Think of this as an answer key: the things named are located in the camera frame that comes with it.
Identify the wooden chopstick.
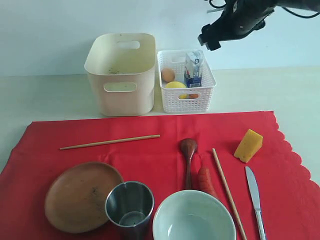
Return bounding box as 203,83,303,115
59,134,161,150
212,148,247,240

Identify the orange carrot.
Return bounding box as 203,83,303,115
197,167,219,199

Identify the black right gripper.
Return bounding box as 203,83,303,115
197,0,275,51

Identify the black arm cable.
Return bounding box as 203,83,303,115
204,0,320,19

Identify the yellow lemon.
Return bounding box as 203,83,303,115
165,81,188,100

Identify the brown wooden plate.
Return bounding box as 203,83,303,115
44,161,124,234

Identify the white perforated plastic basket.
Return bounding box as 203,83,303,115
156,49,217,114

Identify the red table cloth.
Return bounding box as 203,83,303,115
0,111,320,240

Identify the brown egg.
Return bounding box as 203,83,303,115
161,67,176,83

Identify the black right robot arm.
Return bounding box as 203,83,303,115
198,0,320,51

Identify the yellow cheese wedge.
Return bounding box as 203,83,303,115
233,129,263,163

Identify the right wooden chopstick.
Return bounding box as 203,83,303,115
212,148,247,240

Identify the dark wooden spoon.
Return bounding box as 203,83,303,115
179,138,198,190

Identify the cream plastic bin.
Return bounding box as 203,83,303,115
84,33,156,117

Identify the steel table knife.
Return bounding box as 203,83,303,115
245,166,267,240

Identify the fried chicken nugget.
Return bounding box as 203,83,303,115
188,93,199,99

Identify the pale green ceramic bowl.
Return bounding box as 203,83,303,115
152,189,237,240

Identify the stainless steel cup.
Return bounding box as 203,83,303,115
104,181,155,240

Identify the small milk carton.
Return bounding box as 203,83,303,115
184,50,204,88

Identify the left wooden chopstick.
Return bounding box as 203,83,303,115
59,134,161,150

